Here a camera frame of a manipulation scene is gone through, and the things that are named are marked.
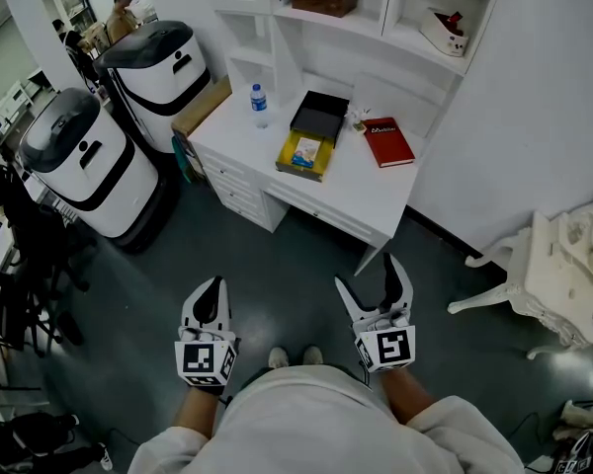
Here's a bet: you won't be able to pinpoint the red hardcover book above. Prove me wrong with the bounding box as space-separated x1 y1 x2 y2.
362 117 417 170

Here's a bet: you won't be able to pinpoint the black bag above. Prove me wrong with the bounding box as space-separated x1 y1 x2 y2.
0 411 114 474

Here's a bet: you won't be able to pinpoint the black office chair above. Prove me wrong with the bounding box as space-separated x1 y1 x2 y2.
0 163 98 359

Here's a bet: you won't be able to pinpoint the small white flower ornament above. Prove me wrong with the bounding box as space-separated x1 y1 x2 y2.
344 106 373 134

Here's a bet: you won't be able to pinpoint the white desk with drawers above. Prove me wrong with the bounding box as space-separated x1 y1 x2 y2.
186 69 426 277

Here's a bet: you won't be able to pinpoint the white and red holder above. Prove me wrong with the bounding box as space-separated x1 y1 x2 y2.
419 7 470 59

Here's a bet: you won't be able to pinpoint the white robot with black lid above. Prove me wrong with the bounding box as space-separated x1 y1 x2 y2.
17 86 181 255
93 19 212 154

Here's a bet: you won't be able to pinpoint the person's right forearm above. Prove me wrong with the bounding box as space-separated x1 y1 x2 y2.
378 366 437 424

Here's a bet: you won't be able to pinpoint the brown cardboard box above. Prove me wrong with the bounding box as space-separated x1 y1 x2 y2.
170 75 234 138

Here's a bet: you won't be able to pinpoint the white ornate side table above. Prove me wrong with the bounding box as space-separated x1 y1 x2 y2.
447 189 593 361

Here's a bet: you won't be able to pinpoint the green folders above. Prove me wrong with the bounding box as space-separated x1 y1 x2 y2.
171 134 199 184

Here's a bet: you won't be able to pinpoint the person's left forearm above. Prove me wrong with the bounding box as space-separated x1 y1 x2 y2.
171 387 229 439

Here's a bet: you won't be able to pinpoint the clear plastic water bottle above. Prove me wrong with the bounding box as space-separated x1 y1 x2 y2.
249 83 270 130

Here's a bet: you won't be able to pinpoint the spare hand-held gripper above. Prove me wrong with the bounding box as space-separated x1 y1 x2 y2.
551 430 593 474

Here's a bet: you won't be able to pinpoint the black and yellow box container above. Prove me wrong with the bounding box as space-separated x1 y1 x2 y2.
275 90 351 184

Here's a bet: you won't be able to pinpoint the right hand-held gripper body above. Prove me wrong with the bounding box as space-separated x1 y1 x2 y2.
351 307 417 374

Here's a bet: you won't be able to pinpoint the person's white shirt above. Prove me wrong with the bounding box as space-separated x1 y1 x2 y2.
127 364 526 474

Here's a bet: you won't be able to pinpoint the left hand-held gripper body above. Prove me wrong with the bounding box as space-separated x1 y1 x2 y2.
174 313 241 397

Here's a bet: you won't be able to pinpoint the white shelf unit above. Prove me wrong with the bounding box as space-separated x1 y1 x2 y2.
211 0 506 132

